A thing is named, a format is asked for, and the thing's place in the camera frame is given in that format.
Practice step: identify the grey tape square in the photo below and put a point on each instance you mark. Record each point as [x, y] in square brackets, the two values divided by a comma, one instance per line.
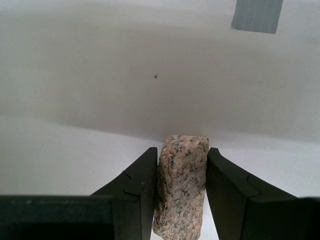
[257, 15]

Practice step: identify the speckled granite rock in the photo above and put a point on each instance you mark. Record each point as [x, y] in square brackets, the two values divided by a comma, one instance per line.
[182, 190]

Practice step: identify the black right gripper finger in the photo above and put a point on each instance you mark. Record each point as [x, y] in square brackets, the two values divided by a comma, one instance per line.
[112, 215]
[250, 215]

